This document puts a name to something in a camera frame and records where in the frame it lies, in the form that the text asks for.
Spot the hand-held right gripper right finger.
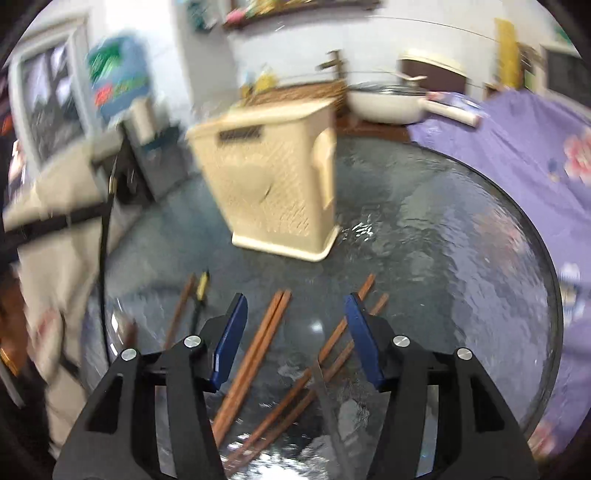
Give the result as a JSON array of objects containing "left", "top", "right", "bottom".
[{"left": 344, "top": 293, "right": 541, "bottom": 480}]

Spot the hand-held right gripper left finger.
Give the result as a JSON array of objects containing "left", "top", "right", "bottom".
[{"left": 52, "top": 293, "right": 249, "bottom": 480}]

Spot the brown wooden chopstick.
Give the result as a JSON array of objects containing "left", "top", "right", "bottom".
[
  {"left": 164, "top": 273, "right": 195, "bottom": 350},
  {"left": 225, "top": 293, "right": 389, "bottom": 476},
  {"left": 211, "top": 291, "right": 283, "bottom": 428},
  {"left": 228, "top": 274, "right": 376, "bottom": 462},
  {"left": 216, "top": 290, "right": 293, "bottom": 448}
]

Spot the black handled utensil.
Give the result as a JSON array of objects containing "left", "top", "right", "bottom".
[{"left": 191, "top": 270, "right": 212, "bottom": 325}]

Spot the metal spoon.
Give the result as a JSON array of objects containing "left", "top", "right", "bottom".
[{"left": 310, "top": 360, "right": 356, "bottom": 480}]

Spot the cream perforated utensil holder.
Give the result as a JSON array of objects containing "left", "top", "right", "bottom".
[{"left": 187, "top": 98, "right": 343, "bottom": 262}]

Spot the white water dispenser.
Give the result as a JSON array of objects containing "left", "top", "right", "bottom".
[{"left": 117, "top": 99, "right": 190, "bottom": 204}]

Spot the beige clothing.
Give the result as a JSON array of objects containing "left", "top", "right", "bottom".
[{"left": 2, "top": 152, "right": 125, "bottom": 457}]

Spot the white pan with lid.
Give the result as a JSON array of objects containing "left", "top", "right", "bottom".
[{"left": 346, "top": 83, "right": 485, "bottom": 127}]

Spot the purple floral cloth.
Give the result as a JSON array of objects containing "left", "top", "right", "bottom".
[{"left": 409, "top": 89, "right": 591, "bottom": 462}]

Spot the woven pattern wash basin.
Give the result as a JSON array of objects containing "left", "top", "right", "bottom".
[{"left": 240, "top": 80, "right": 348, "bottom": 108}]

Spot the yellow soap bottle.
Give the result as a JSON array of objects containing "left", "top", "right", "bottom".
[{"left": 253, "top": 67, "right": 279, "bottom": 94}]

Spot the brown and cream rice cooker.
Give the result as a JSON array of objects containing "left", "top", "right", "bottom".
[{"left": 398, "top": 53, "right": 468, "bottom": 93}]

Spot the bamboo style faucet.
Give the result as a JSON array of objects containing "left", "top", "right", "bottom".
[{"left": 318, "top": 50, "right": 345, "bottom": 81}]

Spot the blue water bottle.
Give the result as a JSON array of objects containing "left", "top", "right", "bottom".
[{"left": 87, "top": 33, "right": 154, "bottom": 123}]

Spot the white framed window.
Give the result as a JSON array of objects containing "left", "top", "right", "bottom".
[{"left": 8, "top": 25, "right": 95, "bottom": 169}]

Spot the yellow wrap roll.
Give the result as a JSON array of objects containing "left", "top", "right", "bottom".
[{"left": 494, "top": 17, "right": 522, "bottom": 89}]

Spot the white microwave oven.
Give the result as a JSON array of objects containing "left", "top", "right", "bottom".
[{"left": 544, "top": 42, "right": 589, "bottom": 95}]

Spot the black cable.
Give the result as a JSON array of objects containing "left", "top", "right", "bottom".
[{"left": 95, "top": 138, "right": 122, "bottom": 365}]

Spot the wooden wall shelf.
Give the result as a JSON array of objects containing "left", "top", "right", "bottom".
[{"left": 224, "top": 0, "right": 382, "bottom": 29}]

